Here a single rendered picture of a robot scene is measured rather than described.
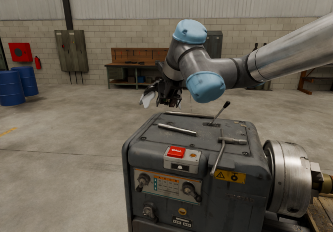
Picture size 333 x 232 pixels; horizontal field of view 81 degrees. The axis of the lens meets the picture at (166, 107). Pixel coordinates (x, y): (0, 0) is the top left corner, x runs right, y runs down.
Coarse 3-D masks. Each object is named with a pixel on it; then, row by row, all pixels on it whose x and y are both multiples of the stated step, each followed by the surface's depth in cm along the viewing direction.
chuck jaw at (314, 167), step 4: (300, 160) 77; (304, 160) 77; (304, 164) 76; (308, 164) 76; (312, 164) 77; (316, 164) 77; (304, 168) 75; (312, 168) 76; (316, 168) 76; (312, 172) 76; (316, 172) 76; (320, 172) 75; (312, 176) 79; (316, 176) 78; (320, 176) 78; (312, 180) 81; (316, 180) 80; (320, 180) 80
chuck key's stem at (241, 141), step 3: (219, 138) 82; (222, 138) 82; (225, 138) 82; (228, 138) 81; (231, 138) 81; (219, 141) 82; (225, 141) 81; (228, 141) 81; (231, 141) 81; (234, 141) 81; (237, 141) 81; (240, 141) 80; (243, 141) 80; (246, 141) 80
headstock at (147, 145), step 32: (160, 128) 96; (192, 128) 96; (224, 128) 96; (128, 160) 80; (160, 160) 74; (256, 160) 70; (128, 192) 88; (160, 192) 84; (192, 192) 76; (224, 192) 73; (256, 192) 69; (192, 224) 84; (224, 224) 77; (256, 224) 73
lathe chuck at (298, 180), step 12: (288, 144) 85; (288, 156) 78; (300, 156) 78; (288, 168) 76; (300, 168) 75; (288, 180) 74; (300, 180) 73; (288, 192) 74; (300, 192) 73; (288, 204) 75; (300, 204) 74; (300, 216) 77
